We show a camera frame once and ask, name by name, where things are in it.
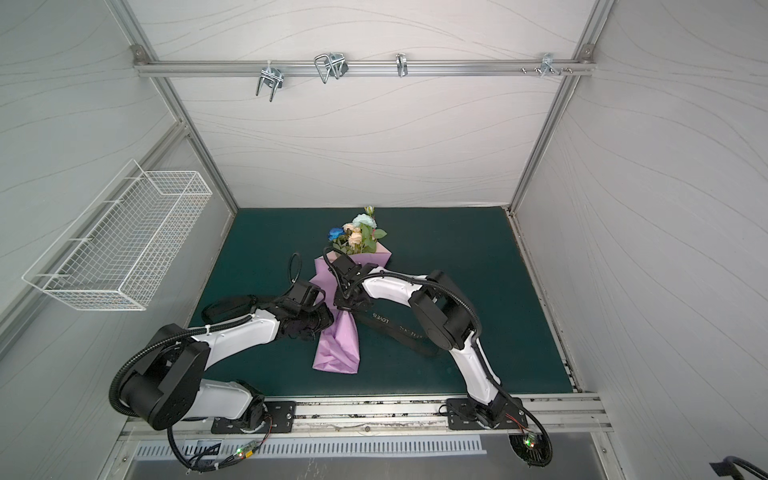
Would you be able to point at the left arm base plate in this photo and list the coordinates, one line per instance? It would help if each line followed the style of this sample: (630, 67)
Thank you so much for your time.
(279, 415)

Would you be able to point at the white vent grille strip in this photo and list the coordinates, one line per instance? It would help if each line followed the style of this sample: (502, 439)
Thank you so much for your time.
(330, 447)

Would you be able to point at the metal u-bolt clamp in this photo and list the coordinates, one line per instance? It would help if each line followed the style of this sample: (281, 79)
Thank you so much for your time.
(270, 79)
(331, 65)

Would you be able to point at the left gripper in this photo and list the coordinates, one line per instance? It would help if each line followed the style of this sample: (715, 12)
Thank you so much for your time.
(327, 318)

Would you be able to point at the aluminium crossbar rail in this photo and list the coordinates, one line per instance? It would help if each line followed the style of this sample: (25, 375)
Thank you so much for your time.
(357, 68)

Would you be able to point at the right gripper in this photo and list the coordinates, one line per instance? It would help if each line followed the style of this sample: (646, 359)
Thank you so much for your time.
(344, 294)

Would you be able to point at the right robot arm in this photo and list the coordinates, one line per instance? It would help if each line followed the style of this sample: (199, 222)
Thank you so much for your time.
(447, 318)

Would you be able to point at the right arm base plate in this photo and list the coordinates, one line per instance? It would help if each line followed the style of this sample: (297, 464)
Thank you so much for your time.
(465, 413)

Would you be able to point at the metal U-bolt clamp left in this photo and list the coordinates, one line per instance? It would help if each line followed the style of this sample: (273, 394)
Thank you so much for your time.
(270, 79)

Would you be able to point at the mint fake flower stem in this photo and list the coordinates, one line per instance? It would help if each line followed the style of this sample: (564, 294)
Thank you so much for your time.
(372, 233)

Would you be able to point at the metal bolt clamp right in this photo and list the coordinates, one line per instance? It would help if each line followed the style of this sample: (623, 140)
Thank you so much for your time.
(548, 66)

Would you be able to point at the pink purple wrapping paper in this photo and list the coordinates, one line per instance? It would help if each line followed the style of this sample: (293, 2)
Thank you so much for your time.
(338, 345)

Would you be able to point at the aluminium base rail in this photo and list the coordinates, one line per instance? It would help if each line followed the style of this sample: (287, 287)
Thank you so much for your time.
(379, 416)

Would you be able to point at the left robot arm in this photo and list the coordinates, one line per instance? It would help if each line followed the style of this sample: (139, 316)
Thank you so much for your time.
(165, 382)

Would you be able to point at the metal U-bolt clamp middle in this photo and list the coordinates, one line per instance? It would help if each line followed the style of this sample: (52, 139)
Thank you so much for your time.
(331, 65)

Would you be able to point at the metal bracket clamp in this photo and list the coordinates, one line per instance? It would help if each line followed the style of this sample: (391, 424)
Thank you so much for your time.
(401, 65)

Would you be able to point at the white wire basket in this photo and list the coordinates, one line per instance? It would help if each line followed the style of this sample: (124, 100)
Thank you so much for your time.
(115, 254)

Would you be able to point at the blue fake flower stem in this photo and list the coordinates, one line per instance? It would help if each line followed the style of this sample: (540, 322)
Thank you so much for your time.
(335, 233)

